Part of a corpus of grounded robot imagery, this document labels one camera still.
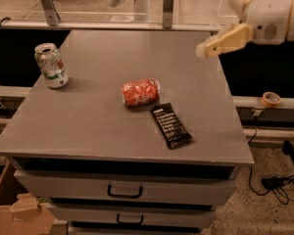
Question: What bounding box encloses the black rxbar chocolate bar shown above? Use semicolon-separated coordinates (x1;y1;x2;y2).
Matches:
150;103;193;150

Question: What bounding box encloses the drawer black handle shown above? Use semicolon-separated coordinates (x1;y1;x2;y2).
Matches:
116;213;144;225
107;184;143;199

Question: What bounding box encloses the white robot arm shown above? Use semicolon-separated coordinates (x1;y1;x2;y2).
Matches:
195;0;294;58

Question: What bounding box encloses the black power adapter with cable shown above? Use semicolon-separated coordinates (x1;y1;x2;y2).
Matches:
248;169;294;206

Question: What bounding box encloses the cardboard box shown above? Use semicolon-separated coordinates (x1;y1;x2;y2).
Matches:
0;164;55;235

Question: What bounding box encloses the red coke can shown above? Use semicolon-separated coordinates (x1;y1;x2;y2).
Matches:
121;78;161;107

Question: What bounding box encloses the top drawer black handle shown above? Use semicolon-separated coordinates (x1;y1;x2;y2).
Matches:
107;184;143;199

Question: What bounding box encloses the middle metal bracket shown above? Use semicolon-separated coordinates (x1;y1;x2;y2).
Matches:
163;0;174;28

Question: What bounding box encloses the grey drawer cabinet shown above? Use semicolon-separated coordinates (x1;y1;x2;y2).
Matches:
0;30;253;235

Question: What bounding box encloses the black bar on floor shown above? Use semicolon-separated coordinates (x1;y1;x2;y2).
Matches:
282;140;294;163

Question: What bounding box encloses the white green soda can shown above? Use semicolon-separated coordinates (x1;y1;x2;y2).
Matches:
34;43;69;88

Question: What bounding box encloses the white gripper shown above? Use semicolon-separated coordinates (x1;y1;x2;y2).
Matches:
195;0;292;58

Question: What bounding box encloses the left metal bracket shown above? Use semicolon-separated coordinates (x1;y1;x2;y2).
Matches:
40;0;60;26

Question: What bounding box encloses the roll of tan tape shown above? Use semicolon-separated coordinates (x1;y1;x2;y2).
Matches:
261;92;281;108

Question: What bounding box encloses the metal bracket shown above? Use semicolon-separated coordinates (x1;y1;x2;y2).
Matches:
163;0;174;28
40;0;60;26

